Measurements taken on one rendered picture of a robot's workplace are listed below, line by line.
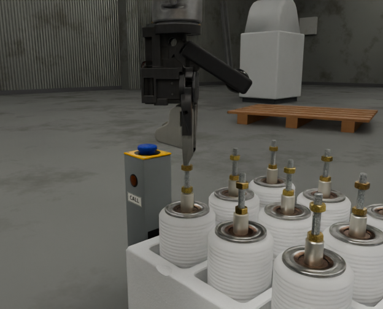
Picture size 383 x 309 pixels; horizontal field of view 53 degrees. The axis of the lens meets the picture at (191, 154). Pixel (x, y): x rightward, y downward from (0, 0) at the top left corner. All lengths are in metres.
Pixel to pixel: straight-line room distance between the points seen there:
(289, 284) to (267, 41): 4.84
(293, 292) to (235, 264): 0.10
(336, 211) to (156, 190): 0.34
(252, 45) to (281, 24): 0.45
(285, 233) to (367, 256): 0.13
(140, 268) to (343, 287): 0.33
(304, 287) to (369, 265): 0.13
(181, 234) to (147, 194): 0.17
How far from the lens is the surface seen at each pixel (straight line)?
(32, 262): 1.09
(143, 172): 0.75
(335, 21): 10.88
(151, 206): 0.78
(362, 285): 0.59
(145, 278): 0.66
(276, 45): 5.16
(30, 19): 7.72
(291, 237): 0.63
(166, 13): 0.58
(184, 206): 0.64
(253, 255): 0.54
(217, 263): 0.56
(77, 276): 0.99
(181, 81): 0.57
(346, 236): 0.59
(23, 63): 7.59
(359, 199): 0.59
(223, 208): 0.69
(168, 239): 0.63
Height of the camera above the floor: 0.49
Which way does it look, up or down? 13 degrees down
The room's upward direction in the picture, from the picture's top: straight up
